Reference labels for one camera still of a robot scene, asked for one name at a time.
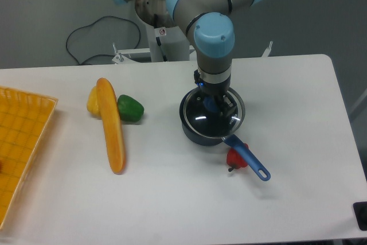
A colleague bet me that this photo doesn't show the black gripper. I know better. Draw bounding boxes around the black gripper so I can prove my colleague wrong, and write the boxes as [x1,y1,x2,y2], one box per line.
[194,68,238,118]

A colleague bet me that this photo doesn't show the yellow woven basket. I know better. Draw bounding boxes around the yellow woven basket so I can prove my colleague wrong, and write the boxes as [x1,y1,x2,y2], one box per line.
[1,86,58,228]

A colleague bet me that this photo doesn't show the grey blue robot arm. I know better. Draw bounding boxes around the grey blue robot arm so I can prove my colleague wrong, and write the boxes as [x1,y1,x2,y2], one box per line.
[115,0,262,110]

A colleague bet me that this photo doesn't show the green bell pepper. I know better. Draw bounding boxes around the green bell pepper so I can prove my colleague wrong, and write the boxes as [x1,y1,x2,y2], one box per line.
[117,94,145,122]

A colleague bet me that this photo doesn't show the glass lid with blue knob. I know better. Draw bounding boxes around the glass lid with blue knob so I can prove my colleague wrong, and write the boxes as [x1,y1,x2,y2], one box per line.
[179,87,245,139]

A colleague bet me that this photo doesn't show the dark blue saucepan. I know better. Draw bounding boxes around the dark blue saucepan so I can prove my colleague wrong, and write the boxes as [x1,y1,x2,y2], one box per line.
[179,92,272,182]

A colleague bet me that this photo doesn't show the long orange baguette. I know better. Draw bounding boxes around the long orange baguette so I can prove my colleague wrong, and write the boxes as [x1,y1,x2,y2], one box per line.
[96,77,126,174]

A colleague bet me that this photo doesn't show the white pedestal base frame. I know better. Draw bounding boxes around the white pedestal base frame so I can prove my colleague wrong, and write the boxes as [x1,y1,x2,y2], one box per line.
[111,41,274,64]

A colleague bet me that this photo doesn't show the black object at table edge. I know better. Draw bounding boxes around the black object at table edge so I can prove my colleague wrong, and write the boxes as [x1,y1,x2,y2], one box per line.
[353,201,367,231]

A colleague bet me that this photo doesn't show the black floor cable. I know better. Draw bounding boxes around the black floor cable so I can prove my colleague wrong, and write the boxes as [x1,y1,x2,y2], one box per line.
[65,15,142,65]

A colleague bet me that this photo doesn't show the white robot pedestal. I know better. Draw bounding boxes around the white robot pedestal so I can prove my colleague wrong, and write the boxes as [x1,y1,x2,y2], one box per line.
[134,0,198,63]

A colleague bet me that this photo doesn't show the yellow bell pepper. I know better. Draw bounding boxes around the yellow bell pepper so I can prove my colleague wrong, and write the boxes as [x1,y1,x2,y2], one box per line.
[87,86,101,118]

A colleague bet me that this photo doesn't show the red bell pepper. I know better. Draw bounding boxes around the red bell pepper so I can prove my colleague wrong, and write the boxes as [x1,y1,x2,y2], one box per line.
[226,148,248,172]

